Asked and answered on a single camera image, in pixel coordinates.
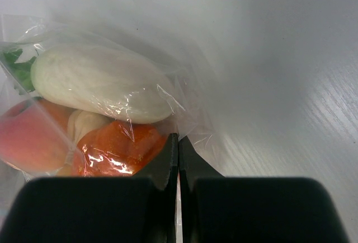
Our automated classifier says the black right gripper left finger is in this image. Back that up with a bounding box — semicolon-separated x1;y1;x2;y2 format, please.
1;134;178;242

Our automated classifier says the clear zip top bag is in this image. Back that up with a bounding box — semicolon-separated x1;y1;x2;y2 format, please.
1;15;217;218

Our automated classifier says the beige fake garlic bulb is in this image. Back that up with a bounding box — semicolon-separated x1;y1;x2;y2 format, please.
67;110;112;144

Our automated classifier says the green fake leaf piece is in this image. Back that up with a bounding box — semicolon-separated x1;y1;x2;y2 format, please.
2;48;37;95

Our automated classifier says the white fake daikon radish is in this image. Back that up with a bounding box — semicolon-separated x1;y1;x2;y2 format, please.
31;43;173;124

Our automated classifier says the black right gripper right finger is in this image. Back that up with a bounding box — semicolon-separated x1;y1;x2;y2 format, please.
178;138;348;242

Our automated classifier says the red-orange fake pepper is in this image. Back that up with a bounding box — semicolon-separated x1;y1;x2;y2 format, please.
72;120;168;176

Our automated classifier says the pink fake peach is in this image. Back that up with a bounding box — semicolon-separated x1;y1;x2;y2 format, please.
1;97;74;172

